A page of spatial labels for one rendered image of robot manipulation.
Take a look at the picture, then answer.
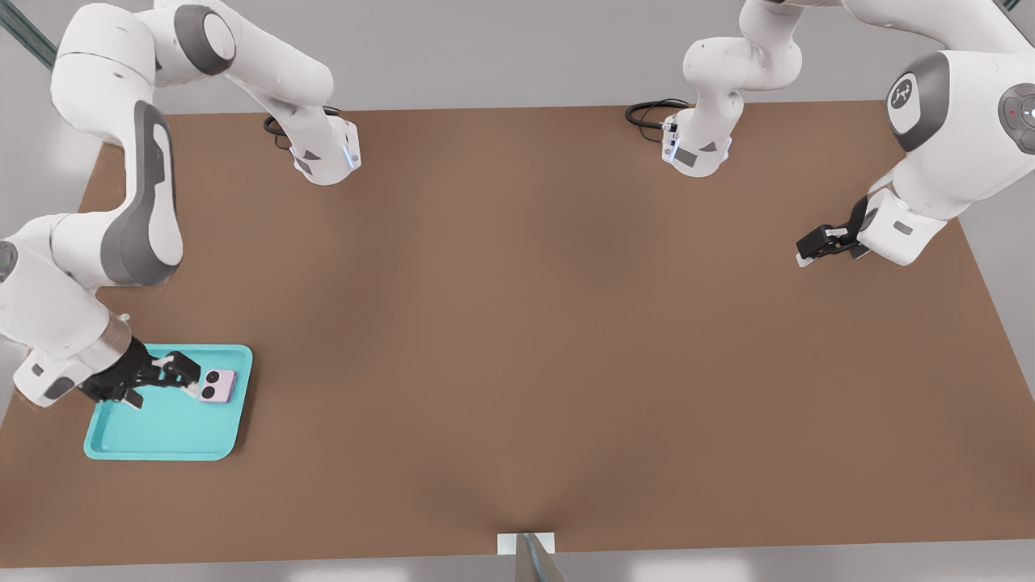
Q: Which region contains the pale blue-green tray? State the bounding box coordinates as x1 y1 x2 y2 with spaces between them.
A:
83 344 254 462

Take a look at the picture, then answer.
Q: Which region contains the black cable loop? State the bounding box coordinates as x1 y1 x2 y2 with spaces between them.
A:
263 105 343 152
625 99 693 146

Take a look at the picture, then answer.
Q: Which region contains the pale lilac phone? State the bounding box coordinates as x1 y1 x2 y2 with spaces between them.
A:
199 369 238 404

